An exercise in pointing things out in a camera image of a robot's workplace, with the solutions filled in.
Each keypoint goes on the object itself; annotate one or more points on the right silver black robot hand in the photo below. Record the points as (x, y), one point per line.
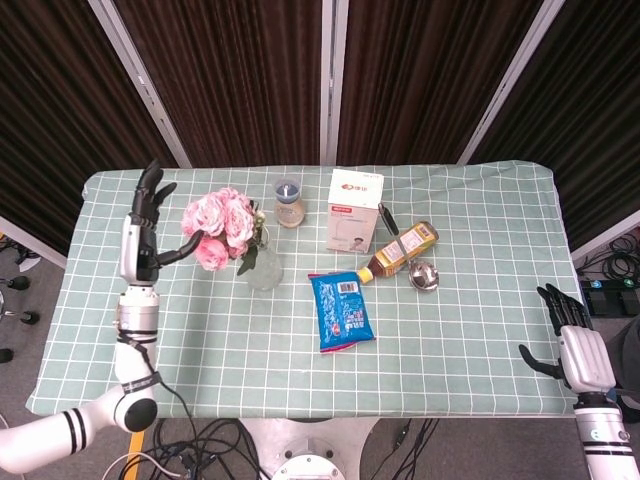
(587, 360)

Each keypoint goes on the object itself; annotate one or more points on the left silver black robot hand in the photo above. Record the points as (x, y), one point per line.
(137, 250)

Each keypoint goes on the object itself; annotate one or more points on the pink artificial flower bouquet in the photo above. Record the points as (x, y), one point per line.
(220, 215)

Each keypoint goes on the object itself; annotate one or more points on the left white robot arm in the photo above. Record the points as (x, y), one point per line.
(132, 360)

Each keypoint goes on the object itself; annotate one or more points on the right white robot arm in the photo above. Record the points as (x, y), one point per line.
(602, 440)

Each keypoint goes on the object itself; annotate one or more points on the clear glass vase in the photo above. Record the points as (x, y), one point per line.
(266, 275)

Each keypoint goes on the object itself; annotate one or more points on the dark grey fabric object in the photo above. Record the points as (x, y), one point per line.
(625, 350)

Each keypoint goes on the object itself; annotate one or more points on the black tripod stand feet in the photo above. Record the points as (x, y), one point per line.
(19, 282)

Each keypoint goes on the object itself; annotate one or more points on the green white checked tablecloth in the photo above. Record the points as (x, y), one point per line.
(450, 340)

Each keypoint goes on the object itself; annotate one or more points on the glass jar with blue lid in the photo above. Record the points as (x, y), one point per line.
(289, 210)

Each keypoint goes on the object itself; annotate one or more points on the dark brown curtain panel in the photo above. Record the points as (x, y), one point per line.
(590, 110)
(60, 110)
(430, 75)
(235, 80)

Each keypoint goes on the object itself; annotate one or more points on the yellow floor tape strip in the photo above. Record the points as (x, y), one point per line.
(136, 447)

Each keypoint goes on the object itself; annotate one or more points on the white red carton box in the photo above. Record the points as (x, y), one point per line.
(350, 220)

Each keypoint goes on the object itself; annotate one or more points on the blue snack bag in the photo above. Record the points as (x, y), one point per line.
(342, 315)

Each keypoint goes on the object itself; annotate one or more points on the tea bottle with yellow cap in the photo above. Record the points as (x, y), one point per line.
(395, 252)

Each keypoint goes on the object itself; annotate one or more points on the silver partition frame rail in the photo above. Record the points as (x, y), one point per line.
(607, 235)
(30, 240)

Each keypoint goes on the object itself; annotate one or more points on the silver partition frame post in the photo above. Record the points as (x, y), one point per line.
(142, 85)
(332, 80)
(510, 85)

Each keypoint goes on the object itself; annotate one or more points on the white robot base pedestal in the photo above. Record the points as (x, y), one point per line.
(310, 450)

